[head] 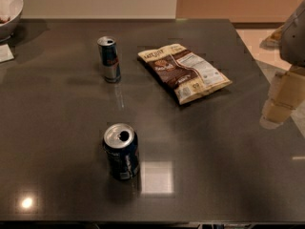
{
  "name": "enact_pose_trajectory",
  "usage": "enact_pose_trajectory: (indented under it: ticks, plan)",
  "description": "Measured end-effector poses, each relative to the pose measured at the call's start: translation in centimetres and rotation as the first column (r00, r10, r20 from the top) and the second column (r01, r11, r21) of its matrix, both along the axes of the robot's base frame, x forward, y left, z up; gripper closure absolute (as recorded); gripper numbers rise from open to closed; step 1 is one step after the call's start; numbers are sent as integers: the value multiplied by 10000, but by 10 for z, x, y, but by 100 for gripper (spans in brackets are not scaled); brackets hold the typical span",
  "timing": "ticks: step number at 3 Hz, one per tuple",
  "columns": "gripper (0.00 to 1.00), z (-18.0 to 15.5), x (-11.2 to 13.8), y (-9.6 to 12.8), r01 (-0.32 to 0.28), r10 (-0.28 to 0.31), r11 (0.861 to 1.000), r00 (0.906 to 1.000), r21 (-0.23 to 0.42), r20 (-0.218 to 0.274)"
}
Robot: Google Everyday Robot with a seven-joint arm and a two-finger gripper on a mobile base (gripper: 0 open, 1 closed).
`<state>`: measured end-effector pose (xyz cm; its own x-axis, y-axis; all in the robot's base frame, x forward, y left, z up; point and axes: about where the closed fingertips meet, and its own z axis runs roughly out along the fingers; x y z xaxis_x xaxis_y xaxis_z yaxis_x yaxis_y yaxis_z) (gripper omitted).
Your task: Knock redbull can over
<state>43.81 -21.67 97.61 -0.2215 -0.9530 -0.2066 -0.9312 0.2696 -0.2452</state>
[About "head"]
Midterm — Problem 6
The brown white snack bag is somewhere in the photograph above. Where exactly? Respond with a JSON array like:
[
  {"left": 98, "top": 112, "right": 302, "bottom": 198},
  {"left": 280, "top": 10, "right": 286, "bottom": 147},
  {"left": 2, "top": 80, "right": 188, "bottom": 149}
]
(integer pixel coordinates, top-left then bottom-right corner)
[{"left": 138, "top": 44, "right": 232, "bottom": 105}]

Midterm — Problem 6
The white paper napkin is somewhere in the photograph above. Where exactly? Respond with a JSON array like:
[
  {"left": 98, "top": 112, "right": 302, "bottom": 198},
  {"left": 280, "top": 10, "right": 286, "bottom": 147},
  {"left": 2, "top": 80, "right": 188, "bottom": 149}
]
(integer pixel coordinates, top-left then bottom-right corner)
[{"left": 0, "top": 44, "right": 14, "bottom": 62}]

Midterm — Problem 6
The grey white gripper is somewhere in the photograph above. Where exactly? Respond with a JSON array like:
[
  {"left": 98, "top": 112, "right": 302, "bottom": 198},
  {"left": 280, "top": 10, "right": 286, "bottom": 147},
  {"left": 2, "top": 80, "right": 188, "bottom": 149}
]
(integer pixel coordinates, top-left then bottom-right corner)
[{"left": 260, "top": 0, "right": 305, "bottom": 130}]

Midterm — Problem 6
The slim redbull can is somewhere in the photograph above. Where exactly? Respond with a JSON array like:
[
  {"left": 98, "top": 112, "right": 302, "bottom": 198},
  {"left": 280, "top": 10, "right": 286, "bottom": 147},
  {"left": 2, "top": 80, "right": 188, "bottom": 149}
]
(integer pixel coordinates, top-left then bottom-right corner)
[{"left": 97, "top": 36, "right": 121, "bottom": 83}]

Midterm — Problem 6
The white bowl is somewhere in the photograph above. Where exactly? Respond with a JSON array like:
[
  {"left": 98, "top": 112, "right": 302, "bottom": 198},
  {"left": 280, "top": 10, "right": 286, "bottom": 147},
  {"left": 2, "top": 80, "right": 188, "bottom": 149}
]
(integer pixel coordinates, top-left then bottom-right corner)
[{"left": 0, "top": 0, "right": 24, "bottom": 41}]

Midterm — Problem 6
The dark blue soda can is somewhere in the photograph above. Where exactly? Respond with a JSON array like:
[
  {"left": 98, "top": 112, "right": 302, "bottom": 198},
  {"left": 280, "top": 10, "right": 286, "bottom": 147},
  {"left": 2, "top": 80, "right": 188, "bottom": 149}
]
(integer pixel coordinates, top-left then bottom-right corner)
[{"left": 103, "top": 123, "right": 140, "bottom": 180}]

